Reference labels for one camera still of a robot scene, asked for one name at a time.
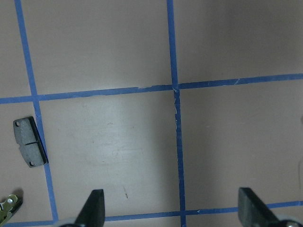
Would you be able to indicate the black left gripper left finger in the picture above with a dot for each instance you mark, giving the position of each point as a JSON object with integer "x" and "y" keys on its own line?
{"x": 93, "y": 211}

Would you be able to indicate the curved metal brake shoe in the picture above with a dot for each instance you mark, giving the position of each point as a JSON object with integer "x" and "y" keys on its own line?
{"x": 10, "y": 205}

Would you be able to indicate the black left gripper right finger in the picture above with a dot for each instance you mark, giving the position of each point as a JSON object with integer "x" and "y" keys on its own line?
{"x": 252, "y": 211}

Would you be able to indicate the grey brake pad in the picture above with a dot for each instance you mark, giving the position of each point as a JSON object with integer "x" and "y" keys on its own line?
{"x": 29, "y": 141}

